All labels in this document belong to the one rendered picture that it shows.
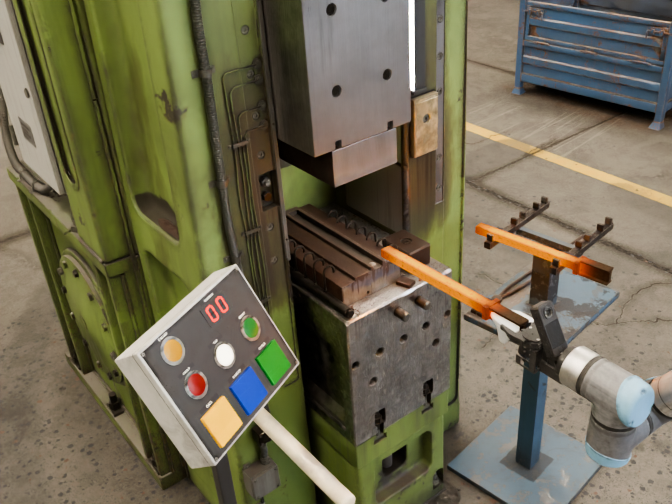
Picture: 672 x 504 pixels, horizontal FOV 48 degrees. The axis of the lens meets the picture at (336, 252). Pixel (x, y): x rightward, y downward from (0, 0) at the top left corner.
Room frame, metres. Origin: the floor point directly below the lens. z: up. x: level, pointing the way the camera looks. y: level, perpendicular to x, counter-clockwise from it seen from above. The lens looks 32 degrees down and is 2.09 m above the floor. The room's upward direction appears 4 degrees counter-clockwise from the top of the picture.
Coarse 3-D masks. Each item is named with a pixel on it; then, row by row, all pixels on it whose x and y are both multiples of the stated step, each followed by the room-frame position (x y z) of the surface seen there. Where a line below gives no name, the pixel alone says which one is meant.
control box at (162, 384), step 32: (224, 288) 1.36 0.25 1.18; (160, 320) 1.28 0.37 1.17; (192, 320) 1.25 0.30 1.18; (224, 320) 1.30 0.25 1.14; (256, 320) 1.35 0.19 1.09; (128, 352) 1.16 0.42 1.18; (160, 352) 1.16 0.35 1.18; (192, 352) 1.20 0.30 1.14; (256, 352) 1.30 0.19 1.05; (288, 352) 1.35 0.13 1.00; (160, 384) 1.11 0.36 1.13; (224, 384) 1.20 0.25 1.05; (160, 416) 1.12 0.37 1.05; (192, 416) 1.11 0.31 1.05; (192, 448) 1.09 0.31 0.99; (224, 448) 1.10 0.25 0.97
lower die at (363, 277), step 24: (288, 216) 1.99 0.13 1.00; (312, 216) 1.98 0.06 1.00; (312, 240) 1.85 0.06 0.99; (360, 240) 1.83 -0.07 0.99; (312, 264) 1.74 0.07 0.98; (336, 264) 1.72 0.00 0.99; (360, 264) 1.71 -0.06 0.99; (384, 264) 1.70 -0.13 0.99; (336, 288) 1.64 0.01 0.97; (360, 288) 1.65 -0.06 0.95
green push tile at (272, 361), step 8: (272, 344) 1.33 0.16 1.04; (264, 352) 1.30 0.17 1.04; (272, 352) 1.32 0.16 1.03; (280, 352) 1.33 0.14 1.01; (256, 360) 1.28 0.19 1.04; (264, 360) 1.29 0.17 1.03; (272, 360) 1.30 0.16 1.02; (280, 360) 1.32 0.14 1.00; (264, 368) 1.28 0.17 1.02; (272, 368) 1.29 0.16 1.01; (280, 368) 1.30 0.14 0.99; (288, 368) 1.32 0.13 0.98; (272, 376) 1.28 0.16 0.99; (280, 376) 1.29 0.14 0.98; (272, 384) 1.27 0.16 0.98
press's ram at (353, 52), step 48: (288, 0) 1.63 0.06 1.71; (336, 0) 1.64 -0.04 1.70; (384, 0) 1.72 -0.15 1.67; (288, 48) 1.64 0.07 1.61; (336, 48) 1.64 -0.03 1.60; (384, 48) 1.72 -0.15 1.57; (288, 96) 1.66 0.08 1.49; (336, 96) 1.64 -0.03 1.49; (384, 96) 1.71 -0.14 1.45; (336, 144) 1.65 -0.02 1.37
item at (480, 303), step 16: (384, 256) 1.65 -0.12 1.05; (400, 256) 1.62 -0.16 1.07; (416, 272) 1.55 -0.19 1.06; (432, 272) 1.53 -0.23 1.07; (448, 288) 1.46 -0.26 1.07; (464, 288) 1.45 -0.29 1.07; (480, 304) 1.38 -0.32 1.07; (496, 304) 1.36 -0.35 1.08; (512, 320) 1.30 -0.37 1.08; (528, 320) 1.30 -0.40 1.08
